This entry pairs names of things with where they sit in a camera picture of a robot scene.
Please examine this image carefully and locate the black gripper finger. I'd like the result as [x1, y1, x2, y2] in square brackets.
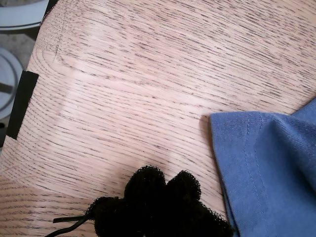
[158, 170, 235, 237]
[85, 165, 168, 237]

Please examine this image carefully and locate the blue printed T-shirt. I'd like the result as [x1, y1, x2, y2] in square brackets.
[209, 97, 316, 237]

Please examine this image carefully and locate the black zip tie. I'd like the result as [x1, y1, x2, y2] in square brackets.
[52, 215, 86, 223]

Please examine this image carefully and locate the black tape patch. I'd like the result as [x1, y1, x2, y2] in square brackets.
[8, 70, 40, 140]

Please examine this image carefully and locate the grey round chair base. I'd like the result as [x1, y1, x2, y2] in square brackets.
[0, 0, 50, 121]

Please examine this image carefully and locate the black camera cable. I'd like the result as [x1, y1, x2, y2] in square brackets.
[44, 218, 87, 237]

